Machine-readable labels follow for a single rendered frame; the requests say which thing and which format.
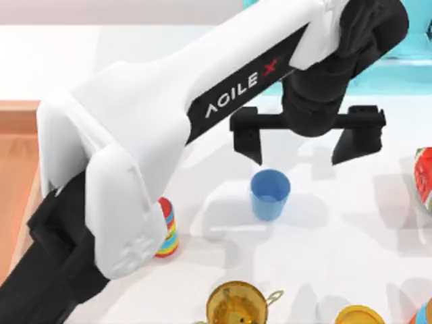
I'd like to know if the shallow salmon-coloured box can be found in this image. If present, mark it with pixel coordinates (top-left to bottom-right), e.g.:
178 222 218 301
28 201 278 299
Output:
0 100 44 283

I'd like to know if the red and white can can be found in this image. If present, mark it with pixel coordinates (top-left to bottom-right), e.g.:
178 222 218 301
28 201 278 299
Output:
412 146 432 217

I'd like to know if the blue and orange striped cup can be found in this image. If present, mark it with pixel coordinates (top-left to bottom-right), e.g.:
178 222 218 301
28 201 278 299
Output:
406 301 432 324

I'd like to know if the yellow cup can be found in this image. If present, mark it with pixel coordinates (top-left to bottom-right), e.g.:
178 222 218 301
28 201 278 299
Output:
335 304 386 324

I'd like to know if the gold trophy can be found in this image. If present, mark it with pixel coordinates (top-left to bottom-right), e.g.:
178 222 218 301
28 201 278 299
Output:
206 280 285 324

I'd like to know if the stack of coloured rings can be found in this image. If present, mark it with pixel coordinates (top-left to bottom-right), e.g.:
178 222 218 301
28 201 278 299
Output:
153 197 181 259

